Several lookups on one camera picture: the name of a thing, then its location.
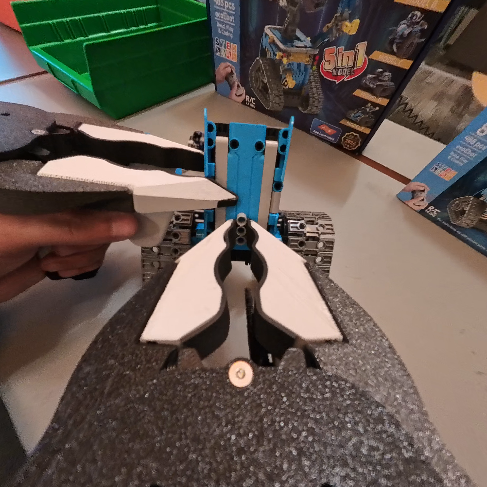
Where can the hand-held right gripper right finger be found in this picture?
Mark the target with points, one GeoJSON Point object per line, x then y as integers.
{"type": "Point", "coordinates": [300, 304]}

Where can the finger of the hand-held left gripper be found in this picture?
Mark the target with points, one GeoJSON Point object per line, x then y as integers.
{"type": "Point", "coordinates": [171, 190]}
{"type": "Point", "coordinates": [133, 137]}

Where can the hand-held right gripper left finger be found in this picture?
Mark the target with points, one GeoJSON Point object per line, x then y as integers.
{"type": "Point", "coordinates": [182, 304]}

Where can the blue grey tracked toy robot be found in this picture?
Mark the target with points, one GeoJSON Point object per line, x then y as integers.
{"type": "Point", "coordinates": [247, 171]}

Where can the light grey desk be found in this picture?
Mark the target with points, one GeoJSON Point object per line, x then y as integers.
{"type": "Point", "coordinates": [399, 285]}

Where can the person's left hand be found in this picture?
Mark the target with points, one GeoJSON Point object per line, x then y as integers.
{"type": "Point", "coordinates": [57, 236]}

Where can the green plastic bin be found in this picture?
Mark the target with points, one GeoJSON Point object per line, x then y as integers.
{"type": "Point", "coordinates": [133, 76]}

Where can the large robot kit box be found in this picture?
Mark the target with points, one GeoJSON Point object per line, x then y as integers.
{"type": "Point", "coordinates": [304, 57]}

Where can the small robot kit box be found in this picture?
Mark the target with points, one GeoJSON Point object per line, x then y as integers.
{"type": "Point", "coordinates": [456, 171]}

